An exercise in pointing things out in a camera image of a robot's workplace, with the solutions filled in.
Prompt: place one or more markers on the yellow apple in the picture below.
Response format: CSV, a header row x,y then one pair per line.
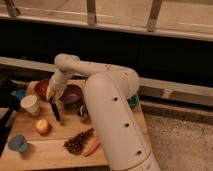
x,y
42,126

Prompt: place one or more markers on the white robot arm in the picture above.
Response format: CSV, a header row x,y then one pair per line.
x,y
107,90

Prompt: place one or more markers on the black brush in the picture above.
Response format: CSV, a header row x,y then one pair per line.
x,y
54,109

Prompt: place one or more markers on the bunch of dark grapes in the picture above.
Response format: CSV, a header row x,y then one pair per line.
x,y
76,144

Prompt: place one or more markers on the red-brown bowl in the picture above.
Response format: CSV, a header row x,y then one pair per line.
x,y
41,88

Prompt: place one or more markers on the green object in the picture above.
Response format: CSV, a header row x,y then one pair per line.
x,y
133,101

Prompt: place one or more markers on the blue object at table edge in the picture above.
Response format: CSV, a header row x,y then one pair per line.
x,y
20,93

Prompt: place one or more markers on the purple bowl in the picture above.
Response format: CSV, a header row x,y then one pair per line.
x,y
71,97

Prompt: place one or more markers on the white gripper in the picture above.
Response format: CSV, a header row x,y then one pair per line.
x,y
57,84

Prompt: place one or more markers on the blue cup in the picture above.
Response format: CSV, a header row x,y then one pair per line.
x,y
18,143

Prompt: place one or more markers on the small dark jar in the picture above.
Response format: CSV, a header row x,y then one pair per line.
x,y
83,113

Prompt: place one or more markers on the orange carrot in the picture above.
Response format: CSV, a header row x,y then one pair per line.
x,y
92,148

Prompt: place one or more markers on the white cup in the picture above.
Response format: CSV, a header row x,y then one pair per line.
x,y
30,104

